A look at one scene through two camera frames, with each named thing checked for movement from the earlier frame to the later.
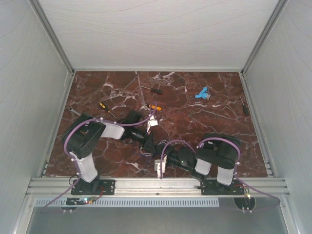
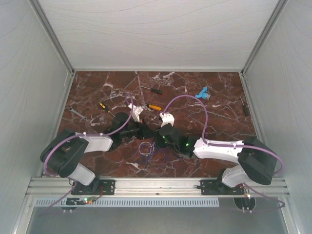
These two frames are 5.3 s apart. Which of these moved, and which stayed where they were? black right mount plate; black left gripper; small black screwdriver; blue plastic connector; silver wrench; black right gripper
Moved: black right gripper; black left gripper
Stayed: blue plastic connector; small black screwdriver; black right mount plate; silver wrench
